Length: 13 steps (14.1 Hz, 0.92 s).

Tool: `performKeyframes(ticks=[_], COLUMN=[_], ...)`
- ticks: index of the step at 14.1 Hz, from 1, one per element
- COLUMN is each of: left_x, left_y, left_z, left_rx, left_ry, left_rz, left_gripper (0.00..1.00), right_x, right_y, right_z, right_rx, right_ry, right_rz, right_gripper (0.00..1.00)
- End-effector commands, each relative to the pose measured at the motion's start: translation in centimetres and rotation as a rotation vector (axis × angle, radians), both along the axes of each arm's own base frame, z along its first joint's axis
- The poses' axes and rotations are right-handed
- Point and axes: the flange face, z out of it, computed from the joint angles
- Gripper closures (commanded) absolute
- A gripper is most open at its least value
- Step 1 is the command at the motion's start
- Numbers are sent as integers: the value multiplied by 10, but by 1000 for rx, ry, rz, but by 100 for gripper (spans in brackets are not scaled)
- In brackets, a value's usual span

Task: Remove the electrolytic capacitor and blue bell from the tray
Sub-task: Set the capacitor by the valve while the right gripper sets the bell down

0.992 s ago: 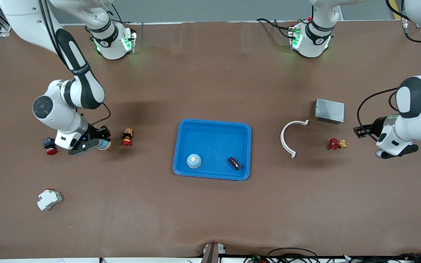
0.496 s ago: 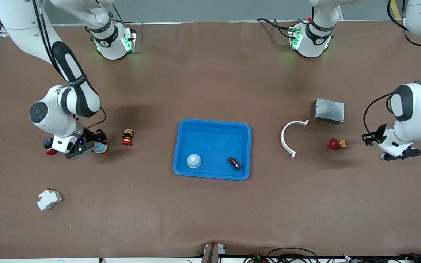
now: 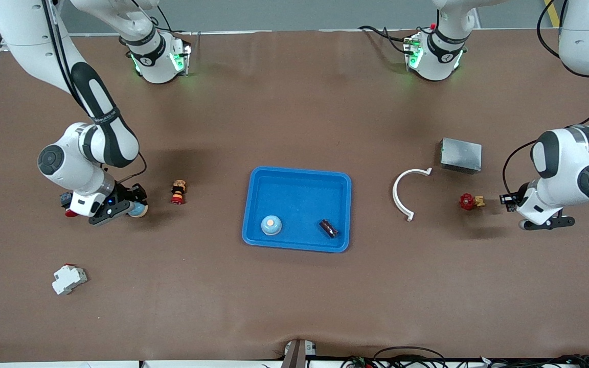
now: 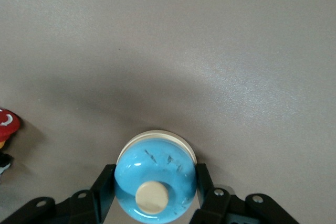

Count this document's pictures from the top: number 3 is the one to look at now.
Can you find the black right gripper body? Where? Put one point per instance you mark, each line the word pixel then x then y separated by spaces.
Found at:
pixel 122 196

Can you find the scratched light blue bell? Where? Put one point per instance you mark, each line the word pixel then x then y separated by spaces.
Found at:
pixel 140 210

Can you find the light blue call bell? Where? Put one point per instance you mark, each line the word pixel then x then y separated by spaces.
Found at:
pixel 271 225

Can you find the glossy dark brown capacitor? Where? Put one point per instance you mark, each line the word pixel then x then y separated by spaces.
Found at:
pixel 329 228

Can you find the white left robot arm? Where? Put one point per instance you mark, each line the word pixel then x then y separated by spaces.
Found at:
pixel 575 168

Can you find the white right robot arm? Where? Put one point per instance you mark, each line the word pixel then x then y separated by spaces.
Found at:
pixel 23 30

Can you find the brass valve red handwheel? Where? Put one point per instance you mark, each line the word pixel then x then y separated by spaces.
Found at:
pixel 467 201

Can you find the red mushroom emergency stop button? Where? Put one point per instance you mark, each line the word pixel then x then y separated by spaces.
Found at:
pixel 65 198

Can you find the grey metal box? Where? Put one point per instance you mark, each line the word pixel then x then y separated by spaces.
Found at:
pixel 460 155

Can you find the white circuit breaker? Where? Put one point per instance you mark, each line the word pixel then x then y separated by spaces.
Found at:
pixel 68 279

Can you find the white curved pipe clamp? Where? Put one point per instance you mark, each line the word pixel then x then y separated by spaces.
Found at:
pixel 395 197

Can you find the blue plastic tray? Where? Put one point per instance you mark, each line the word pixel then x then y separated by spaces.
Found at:
pixel 299 199

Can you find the green terminal connector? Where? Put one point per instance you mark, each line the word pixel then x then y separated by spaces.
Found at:
pixel 359 362

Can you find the red yellow push button switch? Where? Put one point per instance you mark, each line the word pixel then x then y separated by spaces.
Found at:
pixel 178 192

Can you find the aluminium camera mount profile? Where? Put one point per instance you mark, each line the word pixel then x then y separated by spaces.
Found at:
pixel 297 353

